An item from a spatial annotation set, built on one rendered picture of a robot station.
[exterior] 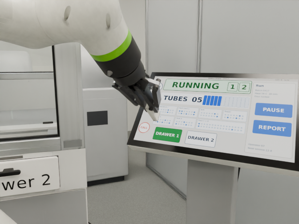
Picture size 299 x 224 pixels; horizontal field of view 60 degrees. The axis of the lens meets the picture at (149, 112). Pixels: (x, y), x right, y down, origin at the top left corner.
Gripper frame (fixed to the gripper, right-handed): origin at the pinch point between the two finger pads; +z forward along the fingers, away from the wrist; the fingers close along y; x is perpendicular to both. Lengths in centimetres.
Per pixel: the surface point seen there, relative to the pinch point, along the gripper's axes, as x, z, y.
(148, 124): -2.6, 14.4, 7.6
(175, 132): -0.6, 14.5, -2.5
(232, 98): -14.8, 14.5, -18.2
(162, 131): -0.5, 14.5, 2.0
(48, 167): 20.2, 7.1, 33.9
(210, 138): 0.0, 14.5, -14.0
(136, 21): -270, 192, 181
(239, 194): -12, 130, -14
